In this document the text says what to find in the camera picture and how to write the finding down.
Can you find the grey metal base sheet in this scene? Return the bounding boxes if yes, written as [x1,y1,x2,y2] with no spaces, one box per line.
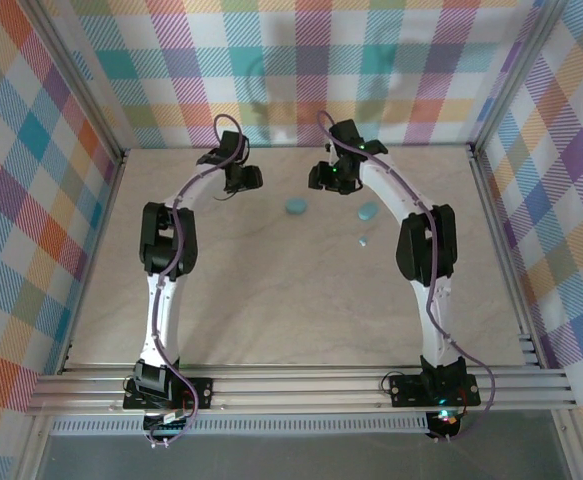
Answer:
[35,434,572,480]

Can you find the aluminium frame cross rail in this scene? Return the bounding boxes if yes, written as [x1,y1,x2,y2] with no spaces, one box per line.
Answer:
[25,364,577,416]

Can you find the purple cable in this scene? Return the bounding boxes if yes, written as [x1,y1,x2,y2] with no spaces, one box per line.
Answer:
[315,109,497,444]
[143,113,252,449]

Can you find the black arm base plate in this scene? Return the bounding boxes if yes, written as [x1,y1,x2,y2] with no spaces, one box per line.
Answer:
[388,373,482,407]
[123,377,215,411]

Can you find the grey slotted cable duct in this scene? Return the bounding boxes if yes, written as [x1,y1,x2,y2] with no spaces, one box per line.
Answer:
[50,418,430,436]

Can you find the controller circuit board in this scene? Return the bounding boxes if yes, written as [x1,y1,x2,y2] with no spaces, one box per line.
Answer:
[428,407,465,441]
[143,407,197,449]

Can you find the aluminium frame post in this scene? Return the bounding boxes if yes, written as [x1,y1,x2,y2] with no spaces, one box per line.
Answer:
[23,0,130,161]
[468,0,572,159]

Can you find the aluminium frame side rail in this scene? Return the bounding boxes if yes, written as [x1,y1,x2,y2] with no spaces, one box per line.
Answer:
[58,149,130,376]
[469,149,545,371]

